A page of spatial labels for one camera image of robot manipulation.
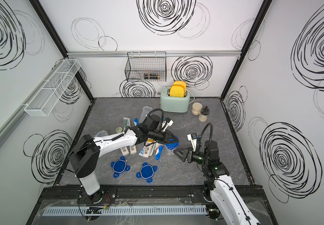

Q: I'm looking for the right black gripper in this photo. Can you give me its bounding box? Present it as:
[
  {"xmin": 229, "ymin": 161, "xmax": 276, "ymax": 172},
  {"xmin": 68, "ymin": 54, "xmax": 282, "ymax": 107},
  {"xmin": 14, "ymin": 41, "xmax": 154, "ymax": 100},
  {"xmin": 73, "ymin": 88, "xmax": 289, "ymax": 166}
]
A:
[{"xmin": 174, "ymin": 146, "xmax": 210, "ymax": 166}]

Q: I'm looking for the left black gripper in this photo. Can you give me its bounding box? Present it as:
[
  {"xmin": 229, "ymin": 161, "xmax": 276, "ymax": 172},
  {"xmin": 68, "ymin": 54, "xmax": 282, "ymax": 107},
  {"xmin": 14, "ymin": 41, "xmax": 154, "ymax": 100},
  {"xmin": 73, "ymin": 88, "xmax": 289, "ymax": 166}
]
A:
[{"xmin": 148, "ymin": 130, "xmax": 179, "ymax": 144}]

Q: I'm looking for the blue-lid clear container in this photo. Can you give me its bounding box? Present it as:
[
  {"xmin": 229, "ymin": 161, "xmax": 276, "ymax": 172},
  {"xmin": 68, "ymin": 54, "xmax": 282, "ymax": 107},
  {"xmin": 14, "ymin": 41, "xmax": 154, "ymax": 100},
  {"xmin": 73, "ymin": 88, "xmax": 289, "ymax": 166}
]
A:
[
  {"xmin": 95, "ymin": 130, "xmax": 109, "ymax": 137},
  {"xmin": 165, "ymin": 142, "xmax": 179, "ymax": 156},
  {"xmin": 139, "ymin": 106, "xmax": 153, "ymax": 123}
]

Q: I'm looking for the cream lotion bottle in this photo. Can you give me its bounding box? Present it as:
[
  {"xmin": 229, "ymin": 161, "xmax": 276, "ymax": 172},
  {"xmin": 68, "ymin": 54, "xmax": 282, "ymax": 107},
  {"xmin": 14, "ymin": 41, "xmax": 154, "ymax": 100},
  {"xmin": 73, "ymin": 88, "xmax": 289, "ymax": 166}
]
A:
[
  {"xmin": 120, "ymin": 147, "xmax": 129, "ymax": 156},
  {"xmin": 130, "ymin": 145, "xmax": 137, "ymax": 155},
  {"xmin": 142, "ymin": 139, "xmax": 155, "ymax": 158}
]

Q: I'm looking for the blue container lid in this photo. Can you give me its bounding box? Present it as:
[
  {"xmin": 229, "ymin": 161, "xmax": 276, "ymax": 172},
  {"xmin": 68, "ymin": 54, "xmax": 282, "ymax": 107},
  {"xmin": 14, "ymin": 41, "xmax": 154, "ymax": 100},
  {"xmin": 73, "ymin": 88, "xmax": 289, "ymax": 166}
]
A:
[
  {"xmin": 136, "ymin": 162, "xmax": 158, "ymax": 183},
  {"xmin": 110, "ymin": 156, "xmax": 131, "ymax": 178}
]

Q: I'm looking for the blue small toiletry tube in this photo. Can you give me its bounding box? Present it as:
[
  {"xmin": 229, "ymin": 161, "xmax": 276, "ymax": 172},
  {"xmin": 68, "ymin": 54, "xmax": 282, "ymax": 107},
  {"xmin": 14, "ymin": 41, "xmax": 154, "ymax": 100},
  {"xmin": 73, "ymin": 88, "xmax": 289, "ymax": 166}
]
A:
[{"xmin": 134, "ymin": 118, "xmax": 139, "ymax": 126}]

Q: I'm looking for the green toothbrush packet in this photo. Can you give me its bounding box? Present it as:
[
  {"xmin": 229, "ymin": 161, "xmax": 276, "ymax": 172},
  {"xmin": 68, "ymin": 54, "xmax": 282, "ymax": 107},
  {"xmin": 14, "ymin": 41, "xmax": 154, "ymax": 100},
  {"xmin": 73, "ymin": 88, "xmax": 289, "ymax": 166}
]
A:
[{"xmin": 123, "ymin": 118, "xmax": 131, "ymax": 131}]

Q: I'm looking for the green round toiletry tin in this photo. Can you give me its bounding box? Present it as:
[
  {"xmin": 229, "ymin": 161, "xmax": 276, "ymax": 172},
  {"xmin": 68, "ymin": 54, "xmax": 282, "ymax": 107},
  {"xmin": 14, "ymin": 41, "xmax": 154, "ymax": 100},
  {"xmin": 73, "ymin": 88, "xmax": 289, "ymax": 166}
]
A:
[{"xmin": 116, "ymin": 127, "xmax": 123, "ymax": 133}]

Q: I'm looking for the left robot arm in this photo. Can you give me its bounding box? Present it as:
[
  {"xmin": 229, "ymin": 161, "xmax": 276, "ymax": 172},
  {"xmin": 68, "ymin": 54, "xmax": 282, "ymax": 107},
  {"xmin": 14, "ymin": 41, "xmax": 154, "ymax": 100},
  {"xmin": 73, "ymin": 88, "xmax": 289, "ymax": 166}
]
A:
[{"xmin": 66, "ymin": 109, "xmax": 179, "ymax": 196}]

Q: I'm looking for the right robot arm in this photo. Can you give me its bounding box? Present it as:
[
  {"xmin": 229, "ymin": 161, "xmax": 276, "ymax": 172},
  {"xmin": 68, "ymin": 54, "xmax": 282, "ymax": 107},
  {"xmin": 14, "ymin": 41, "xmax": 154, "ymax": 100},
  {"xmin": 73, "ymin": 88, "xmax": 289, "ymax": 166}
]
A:
[{"xmin": 174, "ymin": 123, "xmax": 260, "ymax": 225}]

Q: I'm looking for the mint green toaster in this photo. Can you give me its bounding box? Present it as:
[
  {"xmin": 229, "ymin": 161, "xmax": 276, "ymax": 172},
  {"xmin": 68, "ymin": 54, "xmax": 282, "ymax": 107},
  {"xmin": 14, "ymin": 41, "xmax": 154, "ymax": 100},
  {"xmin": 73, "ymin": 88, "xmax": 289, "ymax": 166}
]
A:
[{"xmin": 160, "ymin": 87, "xmax": 195, "ymax": 113}]

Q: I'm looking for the beige round jar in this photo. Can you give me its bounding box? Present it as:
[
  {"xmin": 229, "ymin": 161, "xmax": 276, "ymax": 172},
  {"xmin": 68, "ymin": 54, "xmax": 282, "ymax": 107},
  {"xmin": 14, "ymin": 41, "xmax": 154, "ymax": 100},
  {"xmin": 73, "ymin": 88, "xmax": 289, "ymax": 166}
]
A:
[{"xmin": 191, "ymin": 102, "xmax": 203, "ymax": 115}]

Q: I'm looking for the black-cap glass bottle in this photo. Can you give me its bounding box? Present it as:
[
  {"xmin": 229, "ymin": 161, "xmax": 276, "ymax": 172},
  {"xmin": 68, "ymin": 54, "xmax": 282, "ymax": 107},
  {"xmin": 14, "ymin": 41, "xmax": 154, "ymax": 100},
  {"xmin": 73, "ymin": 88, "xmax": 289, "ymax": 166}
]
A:
[{"xmin": 198, "ymin": 106, "xmax": 210, "ymax": 122}]

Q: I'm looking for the front yellow toast slice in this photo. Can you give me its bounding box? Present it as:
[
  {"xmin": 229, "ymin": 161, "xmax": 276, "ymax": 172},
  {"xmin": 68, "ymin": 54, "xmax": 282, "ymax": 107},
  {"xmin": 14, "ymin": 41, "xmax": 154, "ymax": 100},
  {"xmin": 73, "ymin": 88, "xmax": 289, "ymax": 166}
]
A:
[{"xmin": 169, "ymin": 84, "xmax": 185, "ymax": 97}]

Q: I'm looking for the yellow toast slice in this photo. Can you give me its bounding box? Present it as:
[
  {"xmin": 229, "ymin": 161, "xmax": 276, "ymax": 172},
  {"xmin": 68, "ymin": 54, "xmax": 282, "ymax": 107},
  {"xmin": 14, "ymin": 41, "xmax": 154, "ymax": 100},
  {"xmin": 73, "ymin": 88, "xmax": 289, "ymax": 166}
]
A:
[
  {"xmin": 173, "ymin": 81, "xmax": 187, "ymax": 89},
  {"xmin": 169, "ymin": 84, "xmax": 185, "ymax": 97}
]

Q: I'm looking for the back yellow toast slice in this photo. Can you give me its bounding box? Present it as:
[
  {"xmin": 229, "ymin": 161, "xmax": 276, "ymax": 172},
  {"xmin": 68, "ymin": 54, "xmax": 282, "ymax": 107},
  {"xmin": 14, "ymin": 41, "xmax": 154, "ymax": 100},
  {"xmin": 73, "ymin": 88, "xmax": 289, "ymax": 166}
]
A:
[{"xmin": 173, "ymin": 81, "xmax": 187, "ymax": 89}]

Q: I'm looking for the black wire wall basket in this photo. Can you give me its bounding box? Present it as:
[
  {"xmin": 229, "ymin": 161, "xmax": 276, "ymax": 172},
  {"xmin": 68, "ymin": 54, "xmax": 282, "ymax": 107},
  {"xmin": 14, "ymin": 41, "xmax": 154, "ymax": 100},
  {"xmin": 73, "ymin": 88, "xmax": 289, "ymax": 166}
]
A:
[{"xmin": 125, "ymin": 51, "xmax": 167, "ymax": 82}]

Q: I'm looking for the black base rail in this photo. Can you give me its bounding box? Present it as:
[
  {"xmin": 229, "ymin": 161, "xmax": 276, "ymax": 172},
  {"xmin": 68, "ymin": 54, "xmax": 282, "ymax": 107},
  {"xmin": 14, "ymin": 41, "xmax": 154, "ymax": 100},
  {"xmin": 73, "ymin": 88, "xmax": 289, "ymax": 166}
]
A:
[{"xmin": 38, "ymin": 185, "xmax": 265, "ymax": 204}]

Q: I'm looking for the white slotted cable duct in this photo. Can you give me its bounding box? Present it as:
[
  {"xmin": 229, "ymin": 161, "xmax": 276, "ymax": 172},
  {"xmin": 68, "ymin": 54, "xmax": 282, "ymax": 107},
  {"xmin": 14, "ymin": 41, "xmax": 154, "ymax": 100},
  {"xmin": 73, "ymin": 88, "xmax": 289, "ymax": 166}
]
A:
[{"xmin": 42, "ymin": 205, "xmax": 208, "ymax": 217}]

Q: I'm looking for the white mesh wall shelf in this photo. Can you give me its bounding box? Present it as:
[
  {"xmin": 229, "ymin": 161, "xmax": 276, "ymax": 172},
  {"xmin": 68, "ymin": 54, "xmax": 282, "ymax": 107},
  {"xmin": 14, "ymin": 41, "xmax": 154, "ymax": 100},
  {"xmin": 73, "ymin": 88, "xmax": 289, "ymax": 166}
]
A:
[{"xmin": 24, "ymin": 59, "xmax": 81, "ymax": 117}]

